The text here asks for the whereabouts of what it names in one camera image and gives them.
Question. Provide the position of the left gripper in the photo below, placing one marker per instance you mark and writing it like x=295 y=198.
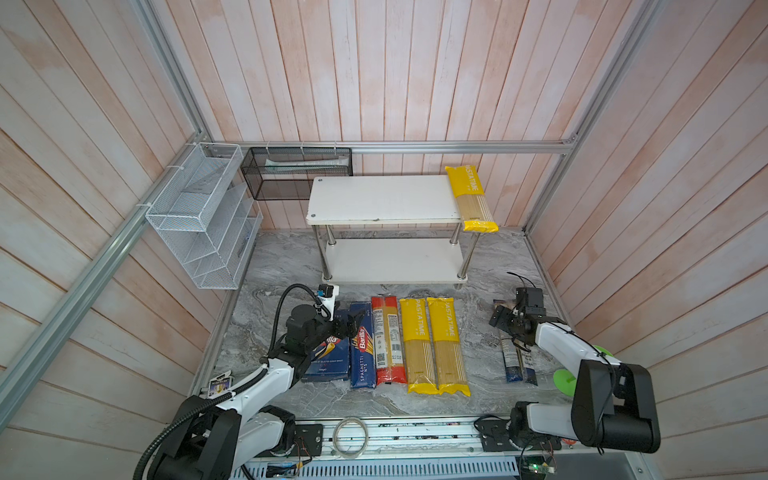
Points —
x=340 y=331

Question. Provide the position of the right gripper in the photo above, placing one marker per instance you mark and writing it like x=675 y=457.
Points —
x=499 y=317

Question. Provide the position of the dark blue spaghetti bag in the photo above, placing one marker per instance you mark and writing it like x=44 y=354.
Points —
x=517 y=361

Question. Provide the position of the yellow spaghetti bag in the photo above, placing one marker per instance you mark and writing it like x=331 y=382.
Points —
x=419 y=356
x=451 y=373
x=467 y=189

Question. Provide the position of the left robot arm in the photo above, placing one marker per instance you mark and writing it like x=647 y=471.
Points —
x=209 y=438

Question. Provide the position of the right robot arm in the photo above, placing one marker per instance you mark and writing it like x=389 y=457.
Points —
x=613 y=406

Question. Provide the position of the blue Barilla pasta box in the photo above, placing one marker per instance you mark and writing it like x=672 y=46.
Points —
x=330 y=360

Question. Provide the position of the white two-tier shelf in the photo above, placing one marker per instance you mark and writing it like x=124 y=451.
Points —
x=388 y=201

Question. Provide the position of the narrow blue Barilla spaghetti box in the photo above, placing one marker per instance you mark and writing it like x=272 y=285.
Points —
x=362 y=360

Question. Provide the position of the red spaghetti bag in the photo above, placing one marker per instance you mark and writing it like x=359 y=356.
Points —
x=389 y=359

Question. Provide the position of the green funnel cup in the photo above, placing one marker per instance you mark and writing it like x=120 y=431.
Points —
x=566 y=380

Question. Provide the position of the small printed card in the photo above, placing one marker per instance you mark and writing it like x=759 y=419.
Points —
x=219 y=384

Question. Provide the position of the black mesh basket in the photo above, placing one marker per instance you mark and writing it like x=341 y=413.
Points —
x=287 y=173

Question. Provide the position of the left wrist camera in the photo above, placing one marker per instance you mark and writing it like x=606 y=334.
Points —
x=327 y=294

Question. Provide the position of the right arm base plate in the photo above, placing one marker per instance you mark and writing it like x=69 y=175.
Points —
x=494 y=437

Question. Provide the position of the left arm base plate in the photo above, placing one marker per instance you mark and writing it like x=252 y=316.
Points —
x=298 y=440

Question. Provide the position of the white wire mesh organizer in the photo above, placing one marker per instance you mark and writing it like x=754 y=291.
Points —
x=206 y=219

